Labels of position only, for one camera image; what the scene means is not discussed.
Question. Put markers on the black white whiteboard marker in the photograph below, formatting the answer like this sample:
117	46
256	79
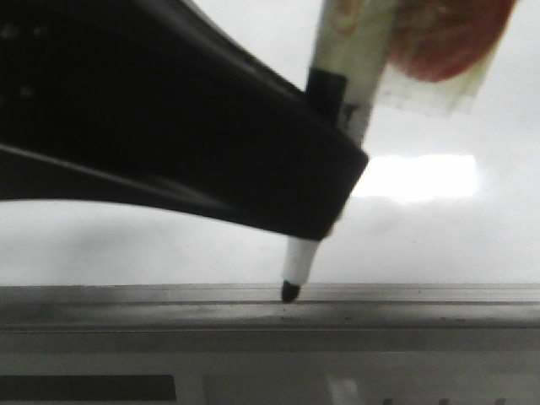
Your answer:
349	57

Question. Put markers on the white whiteboard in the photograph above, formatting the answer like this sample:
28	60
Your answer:
445	200

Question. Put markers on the grey aluminium whiteboard frame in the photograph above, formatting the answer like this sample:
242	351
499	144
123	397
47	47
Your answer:
258	307

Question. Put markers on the red magnet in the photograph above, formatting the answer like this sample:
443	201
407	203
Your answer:
440	54

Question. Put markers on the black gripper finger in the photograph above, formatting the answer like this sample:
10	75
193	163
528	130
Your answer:
146	103

